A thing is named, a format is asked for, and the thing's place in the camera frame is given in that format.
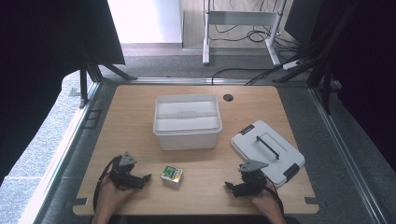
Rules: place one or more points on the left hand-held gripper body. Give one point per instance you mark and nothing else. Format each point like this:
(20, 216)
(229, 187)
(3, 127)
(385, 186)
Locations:
(124, 174)

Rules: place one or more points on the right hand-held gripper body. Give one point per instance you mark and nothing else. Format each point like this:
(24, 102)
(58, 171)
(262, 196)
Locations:
(253, 179)

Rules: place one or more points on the small green and white carton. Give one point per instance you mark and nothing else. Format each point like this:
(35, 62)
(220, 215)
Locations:
(172, 176)

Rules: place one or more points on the white plastic storage box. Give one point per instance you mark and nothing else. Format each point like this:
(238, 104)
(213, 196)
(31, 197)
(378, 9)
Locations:
(186, 140)

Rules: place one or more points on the white box lid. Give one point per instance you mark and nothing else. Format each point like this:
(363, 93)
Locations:
(186, 109)

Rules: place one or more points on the person's right hand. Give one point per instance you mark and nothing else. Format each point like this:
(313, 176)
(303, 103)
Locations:
(264, 202)

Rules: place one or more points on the person's left hand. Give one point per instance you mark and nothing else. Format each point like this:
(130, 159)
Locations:
(110, 196)

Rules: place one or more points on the round dark table grommet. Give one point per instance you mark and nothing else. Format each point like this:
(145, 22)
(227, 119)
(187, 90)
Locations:
(228, 97)

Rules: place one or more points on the black metal stand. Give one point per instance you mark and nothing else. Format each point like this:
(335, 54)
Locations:
(93, 70)
(323, 62)

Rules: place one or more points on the white power strip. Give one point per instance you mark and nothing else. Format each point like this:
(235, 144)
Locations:
(291, 64)

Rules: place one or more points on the black curtain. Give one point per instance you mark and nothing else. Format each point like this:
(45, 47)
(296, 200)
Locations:
(37, 77)
(367, 62)

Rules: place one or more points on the white metal desk frame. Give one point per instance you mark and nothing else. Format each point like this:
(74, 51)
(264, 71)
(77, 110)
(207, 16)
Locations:
(239, 18)

